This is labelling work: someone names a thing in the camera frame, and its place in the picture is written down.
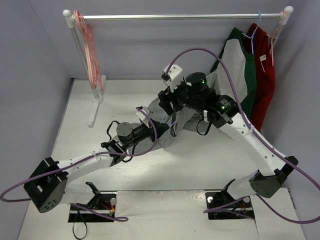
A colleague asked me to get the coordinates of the blue hanger with shirts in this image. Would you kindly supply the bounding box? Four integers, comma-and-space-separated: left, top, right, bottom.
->
242, 11, 262, 54

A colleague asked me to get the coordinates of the red shirt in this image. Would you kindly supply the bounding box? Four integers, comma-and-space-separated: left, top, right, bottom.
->
243, 23, 276, 132

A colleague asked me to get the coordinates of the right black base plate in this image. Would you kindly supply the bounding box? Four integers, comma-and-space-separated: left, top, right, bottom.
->
205, 191, 255, 221

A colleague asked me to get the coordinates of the white and green shirt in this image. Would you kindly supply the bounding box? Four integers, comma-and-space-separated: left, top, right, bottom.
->
208, 27, 257, 118

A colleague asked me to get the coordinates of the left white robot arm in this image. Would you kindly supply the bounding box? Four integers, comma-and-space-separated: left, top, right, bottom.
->
23, 121, 170, 213

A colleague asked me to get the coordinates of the pink hanger at right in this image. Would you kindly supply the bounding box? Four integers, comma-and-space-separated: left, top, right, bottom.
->
267, 10, 286, 67

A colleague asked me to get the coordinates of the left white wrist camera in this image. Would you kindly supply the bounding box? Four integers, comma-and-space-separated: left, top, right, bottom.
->
136, 106, 150, 127

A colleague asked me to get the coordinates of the silver clothes rack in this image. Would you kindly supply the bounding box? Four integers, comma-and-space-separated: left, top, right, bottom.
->
62, 5, 294, 128

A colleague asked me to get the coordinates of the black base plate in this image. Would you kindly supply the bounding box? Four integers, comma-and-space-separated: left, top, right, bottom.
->
67, 192, 117, 223
205, 191, 255, 221

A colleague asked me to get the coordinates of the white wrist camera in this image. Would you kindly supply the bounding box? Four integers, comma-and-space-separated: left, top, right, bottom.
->
161, 64, 184, 93
136, 106, 150, 127

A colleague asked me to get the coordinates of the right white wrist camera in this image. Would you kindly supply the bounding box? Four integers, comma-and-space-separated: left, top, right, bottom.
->
161, 64, 184, 93

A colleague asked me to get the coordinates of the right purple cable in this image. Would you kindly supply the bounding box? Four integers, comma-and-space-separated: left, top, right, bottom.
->
167, 47, 320, 224

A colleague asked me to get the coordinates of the grey t shirt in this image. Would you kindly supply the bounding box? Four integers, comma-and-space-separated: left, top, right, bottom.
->
147, 98, 208, 151

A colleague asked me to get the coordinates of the pink plastic hangers bunch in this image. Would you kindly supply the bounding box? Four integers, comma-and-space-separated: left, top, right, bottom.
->
73, 10, 103, 91

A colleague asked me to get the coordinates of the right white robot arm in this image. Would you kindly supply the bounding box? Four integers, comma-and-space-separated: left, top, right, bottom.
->
158, 71, 299, 206

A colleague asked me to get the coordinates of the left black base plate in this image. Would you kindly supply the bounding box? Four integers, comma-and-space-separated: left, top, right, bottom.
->
67, 192, 117, 223

